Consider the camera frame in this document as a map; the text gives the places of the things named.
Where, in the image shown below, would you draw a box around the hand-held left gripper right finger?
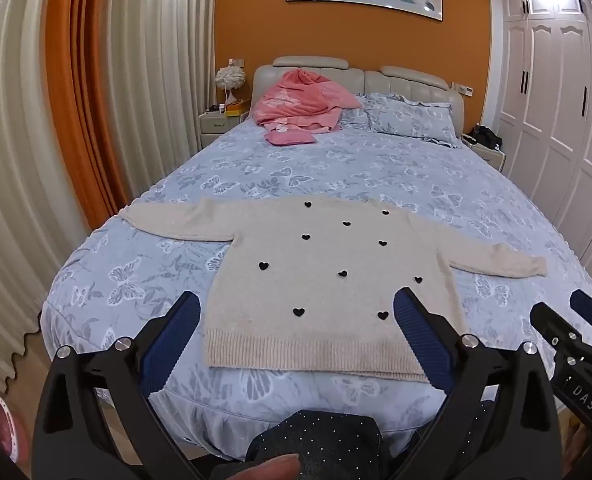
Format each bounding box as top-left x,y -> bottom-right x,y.
393,287 -> 561,480

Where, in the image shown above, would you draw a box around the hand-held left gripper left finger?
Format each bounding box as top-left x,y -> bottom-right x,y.
31,290 -> 201,480

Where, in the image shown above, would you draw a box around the beige sweater with black hearts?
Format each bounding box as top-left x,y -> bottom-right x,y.
121,196 -> 548,383

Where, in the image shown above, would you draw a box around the person's left hand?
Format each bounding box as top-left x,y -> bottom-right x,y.
246,454 -> 301,480

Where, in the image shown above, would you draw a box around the dark dotted pants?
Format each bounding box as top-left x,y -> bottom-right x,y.
211,409 -> 501,480

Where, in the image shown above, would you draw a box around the bed with blue butterfly cover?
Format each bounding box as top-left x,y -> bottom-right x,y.
40,92 -> 592,461

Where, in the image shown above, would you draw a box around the beige nightstand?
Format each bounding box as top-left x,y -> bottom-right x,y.
198,107 -> 251,148
460,132 -> 507,173

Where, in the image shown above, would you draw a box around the red round object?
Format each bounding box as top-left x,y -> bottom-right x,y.
0,394 -> 22,461

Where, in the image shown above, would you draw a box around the black bag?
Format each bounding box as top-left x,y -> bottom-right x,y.
468,125 -> 504,151

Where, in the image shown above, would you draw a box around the white wardrobe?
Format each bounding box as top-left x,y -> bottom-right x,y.
496,0 -> 592,261

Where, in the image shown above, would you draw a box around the blue butterfly pillow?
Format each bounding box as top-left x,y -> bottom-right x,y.
366,92 -> 464,148
337,94 -> 377,131

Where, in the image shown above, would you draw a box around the small folded pink cloth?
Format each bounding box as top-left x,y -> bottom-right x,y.
265,127 -> 317,147

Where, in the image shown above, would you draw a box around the beige leather headboard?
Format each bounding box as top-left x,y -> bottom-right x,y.
252,56 -> 465,138

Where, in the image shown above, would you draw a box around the pink blanket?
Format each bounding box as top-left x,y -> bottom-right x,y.
252,69 -> 364,133

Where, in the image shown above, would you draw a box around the white feather table lamp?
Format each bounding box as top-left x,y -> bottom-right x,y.
215,66 -> 247,111

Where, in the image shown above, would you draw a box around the orange curtain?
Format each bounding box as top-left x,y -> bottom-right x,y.
43,0 -> 133,231

